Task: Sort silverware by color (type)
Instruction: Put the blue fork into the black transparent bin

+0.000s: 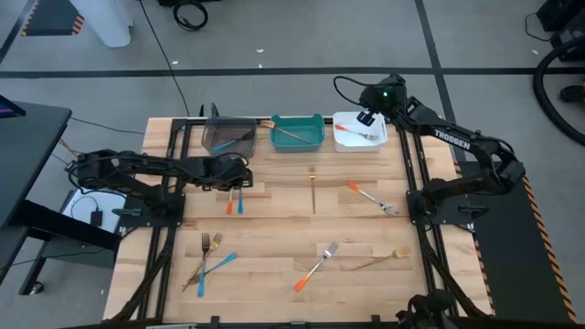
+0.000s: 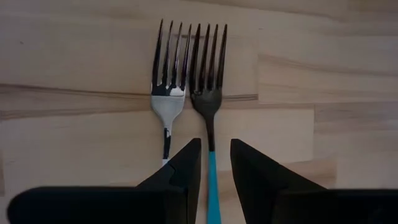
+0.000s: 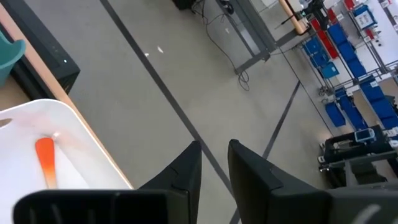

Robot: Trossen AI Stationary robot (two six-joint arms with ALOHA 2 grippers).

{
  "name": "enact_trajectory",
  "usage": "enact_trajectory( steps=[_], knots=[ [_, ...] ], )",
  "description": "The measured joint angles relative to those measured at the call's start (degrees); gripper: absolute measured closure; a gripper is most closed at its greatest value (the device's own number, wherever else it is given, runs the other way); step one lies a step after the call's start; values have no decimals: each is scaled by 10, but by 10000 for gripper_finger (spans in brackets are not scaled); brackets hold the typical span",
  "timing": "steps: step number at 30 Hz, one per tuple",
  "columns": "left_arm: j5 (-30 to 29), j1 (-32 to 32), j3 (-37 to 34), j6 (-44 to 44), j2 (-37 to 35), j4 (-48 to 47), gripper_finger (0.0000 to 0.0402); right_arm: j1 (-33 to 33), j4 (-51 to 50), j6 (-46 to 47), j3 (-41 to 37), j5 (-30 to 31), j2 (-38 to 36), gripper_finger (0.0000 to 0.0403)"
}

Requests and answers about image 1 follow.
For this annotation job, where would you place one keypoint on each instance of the dark monitor screen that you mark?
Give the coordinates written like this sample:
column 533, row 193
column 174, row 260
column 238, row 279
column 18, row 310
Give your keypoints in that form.
column 8, row 109

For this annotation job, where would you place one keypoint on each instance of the grey translucent bin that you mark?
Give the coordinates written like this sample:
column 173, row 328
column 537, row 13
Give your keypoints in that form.
column 228, row 134

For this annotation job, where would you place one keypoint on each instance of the black table clamp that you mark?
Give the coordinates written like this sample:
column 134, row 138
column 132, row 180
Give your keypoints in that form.
column 214, row 322
column 375, row 321

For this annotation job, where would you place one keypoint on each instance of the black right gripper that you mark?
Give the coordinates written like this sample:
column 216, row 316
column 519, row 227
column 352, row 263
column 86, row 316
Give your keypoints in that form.
column 384, row 96

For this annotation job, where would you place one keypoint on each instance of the black equipment box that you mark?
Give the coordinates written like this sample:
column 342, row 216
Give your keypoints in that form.
column 566, row 25

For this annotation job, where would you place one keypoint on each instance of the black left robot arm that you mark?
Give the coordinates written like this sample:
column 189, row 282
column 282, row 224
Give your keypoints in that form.
column 137, row 169

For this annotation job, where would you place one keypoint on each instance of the black metal table frame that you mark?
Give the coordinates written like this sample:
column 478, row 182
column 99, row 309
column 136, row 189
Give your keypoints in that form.
column 162, row 274

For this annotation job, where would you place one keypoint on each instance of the black power adapter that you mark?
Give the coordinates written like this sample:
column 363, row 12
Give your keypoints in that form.
column 96, row 218

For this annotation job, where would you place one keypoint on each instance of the teal plastic bin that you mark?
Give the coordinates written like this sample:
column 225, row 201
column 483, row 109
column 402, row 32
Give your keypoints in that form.
column 297, row 137

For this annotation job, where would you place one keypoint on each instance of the small black hazard-striped mat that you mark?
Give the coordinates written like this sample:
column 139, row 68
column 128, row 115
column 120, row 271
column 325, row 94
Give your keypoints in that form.
column 52, row 18

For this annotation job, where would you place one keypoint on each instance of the white plastic bin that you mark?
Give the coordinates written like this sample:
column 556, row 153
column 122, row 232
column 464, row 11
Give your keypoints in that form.
column 361, row 141

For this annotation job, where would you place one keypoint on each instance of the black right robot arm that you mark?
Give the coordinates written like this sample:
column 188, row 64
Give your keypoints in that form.
column 461, row 144

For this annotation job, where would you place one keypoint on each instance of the white pillar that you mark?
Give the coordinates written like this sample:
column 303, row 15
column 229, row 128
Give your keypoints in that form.
column 107, row 20

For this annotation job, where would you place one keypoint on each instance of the black desk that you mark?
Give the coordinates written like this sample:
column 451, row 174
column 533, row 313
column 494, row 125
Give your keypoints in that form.
column 27, row 151

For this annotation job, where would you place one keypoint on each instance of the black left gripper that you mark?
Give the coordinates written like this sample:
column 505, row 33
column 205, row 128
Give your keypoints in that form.
column 221, row 171

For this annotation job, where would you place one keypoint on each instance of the large black hazard-striped mat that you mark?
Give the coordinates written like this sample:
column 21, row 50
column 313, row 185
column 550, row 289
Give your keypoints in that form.
column 516, row 256

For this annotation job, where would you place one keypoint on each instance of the black and orange object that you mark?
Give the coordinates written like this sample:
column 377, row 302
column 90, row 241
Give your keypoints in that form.
column 573, row 93

